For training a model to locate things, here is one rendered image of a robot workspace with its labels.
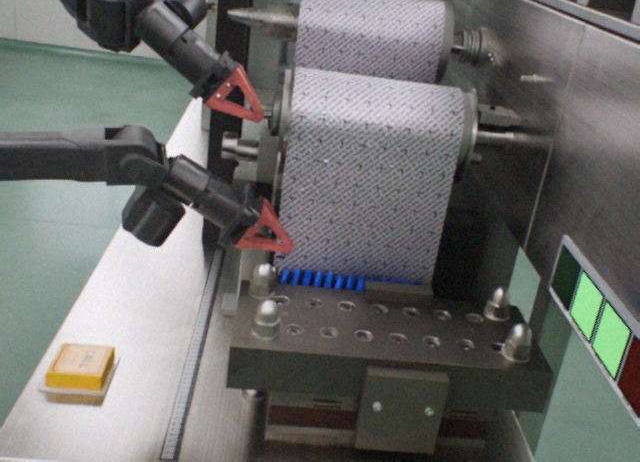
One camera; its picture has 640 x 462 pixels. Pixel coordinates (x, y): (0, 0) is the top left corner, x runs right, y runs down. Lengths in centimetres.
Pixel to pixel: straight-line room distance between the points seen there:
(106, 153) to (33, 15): 603
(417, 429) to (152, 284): 54
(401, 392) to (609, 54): 45
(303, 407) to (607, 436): 188
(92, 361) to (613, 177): 69
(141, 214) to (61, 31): 594
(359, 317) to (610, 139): 39
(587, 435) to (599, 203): 194
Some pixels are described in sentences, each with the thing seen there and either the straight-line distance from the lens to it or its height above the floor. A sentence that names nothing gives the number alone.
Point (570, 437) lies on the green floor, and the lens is 262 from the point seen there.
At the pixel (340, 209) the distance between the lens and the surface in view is 98.
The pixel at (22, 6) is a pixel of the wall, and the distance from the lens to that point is 695.
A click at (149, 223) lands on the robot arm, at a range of 98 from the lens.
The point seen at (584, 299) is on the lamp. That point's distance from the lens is 77.
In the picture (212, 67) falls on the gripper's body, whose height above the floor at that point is 130.
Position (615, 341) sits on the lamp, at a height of 119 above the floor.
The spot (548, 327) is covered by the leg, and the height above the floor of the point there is 90.
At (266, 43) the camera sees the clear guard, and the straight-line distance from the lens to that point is 197.
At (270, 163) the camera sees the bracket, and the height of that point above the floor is 117.
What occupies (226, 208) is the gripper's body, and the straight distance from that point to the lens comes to 96.
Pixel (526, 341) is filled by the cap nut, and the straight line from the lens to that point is 92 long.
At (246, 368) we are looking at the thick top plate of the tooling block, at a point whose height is 100.
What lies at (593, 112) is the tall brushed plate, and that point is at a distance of 81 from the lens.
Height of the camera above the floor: 152
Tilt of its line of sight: 22 degrees down
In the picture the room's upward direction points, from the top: 9 degrees clockwise
